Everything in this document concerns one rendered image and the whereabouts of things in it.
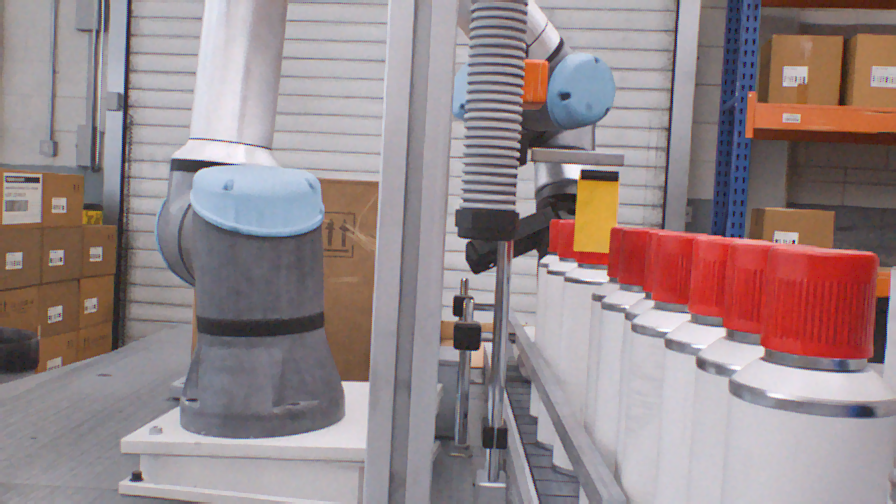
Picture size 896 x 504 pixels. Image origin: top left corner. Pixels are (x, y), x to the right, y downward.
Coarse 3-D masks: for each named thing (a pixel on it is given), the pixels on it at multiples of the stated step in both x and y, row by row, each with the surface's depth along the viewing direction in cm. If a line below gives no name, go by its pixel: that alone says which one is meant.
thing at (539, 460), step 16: (512, 352) 140; (512, 368) 126; (512, 384) 115; (528, 384) 115; (512, 400) 105; (528, 400) 106; (528, 416) 97; (528, 432) 90; (528, 448) 84; (528, 464) 86; (544, 464) 79; (544, 480) 75; (560, 480) 75; (576, 480) 75; (544, 496) 70; (560, 496) 71; (576, 496) 71
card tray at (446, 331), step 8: (440, 328) 171; (448, 328) 183; (488, 328) 183; (440, 336) 183; (448, 336) 183; (440, 344) 176; (448, 344) 176; (472, 352) 168; (480, 352) 169; (472, 360) 159; (480, 360) 160; (472, 368) 154; (480, 368) 154
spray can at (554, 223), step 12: (552, 228) 95; (552, 240) 95; (552, 252) 95; (540, 264) 95; (540, 276) 95; (540, 288) 95; (540, 300) 95; (540, 312) 95; (540, 324) 95; (540, 336) 95; (540, 348) 95
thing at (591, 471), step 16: (512, 320) 111; (528, 336) 98; (528, 352) 87; (528, 368) 84; (544, 368) 78; (544, 384) 71; (544, 400) 69; (560, 400) 65; (560, 416) 60; (576, 416) 61; (560, 432) 59; (576, 432) 56; (576, 448) 52; (592, 448) 53; (576, 464) 52; (592, 464) 49; (592, 480) 46; (608, 480) 46; (592, 496) 46; (608, 496) 44; (624, 496) 44
